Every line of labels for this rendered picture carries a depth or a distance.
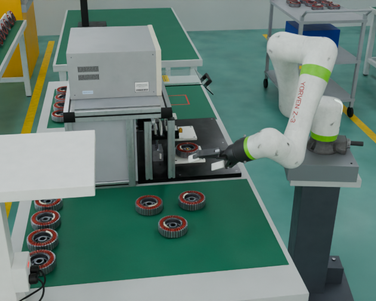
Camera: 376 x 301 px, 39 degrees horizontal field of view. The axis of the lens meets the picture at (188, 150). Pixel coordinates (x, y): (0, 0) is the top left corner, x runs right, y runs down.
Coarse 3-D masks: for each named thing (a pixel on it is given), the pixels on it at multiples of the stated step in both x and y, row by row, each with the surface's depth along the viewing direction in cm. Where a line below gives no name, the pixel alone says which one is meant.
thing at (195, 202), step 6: (186, 192) 224; (192, 192) 224; (198, 192) 224; (180, 198) 220; (186, 198) 224; (192, 198) 223; (198, 198) 223; (204, 198) 221; (180, 204) 219; (186, 204) 217; (192, 204) 217; (198, 204) 218; (204, 204) 220; (192, 210) 218
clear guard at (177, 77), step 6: (162, 72) 276; (168, 72) 276; (174, 72) 277; (180, 72) 277; (186, 72) 277; (192, 72) 277; (198, 72) 282; (174, 78) 268; (180, 78) 268; (186, 78) 268; (192, 78) 268; (198, 78) 269; (168, 84) 260; (174, 84) 260; (180, 84) 261; (186, 84) 261; (192, 84) 261; (198, 84) 261; (204, 84) 265; (210, 90) 266
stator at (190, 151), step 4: (180, 144) 258; (184, 144) 258; (188, 144) 258; (192, 144) 258; (176, 148) 254; (180, 148) 254; (184, 148) 256; (188, 148) 257; (192, 148) 258; (196, 148) 254; (176, 152) 254; (180, 152) 252; (184, 152) 251; (188, 152) 251; (192, 152) 251; (180, 156) 253; (184, 156) 252
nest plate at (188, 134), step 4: (184, 128) 283; (188, 128) 283; (192, 128) 283; (184, 132) 279; (188, 132) 279; (192, 132) 279; (184, 136) 274; (188, 136) 274; (192, 136) 274; (176, 140) 272; (180, 140) 272
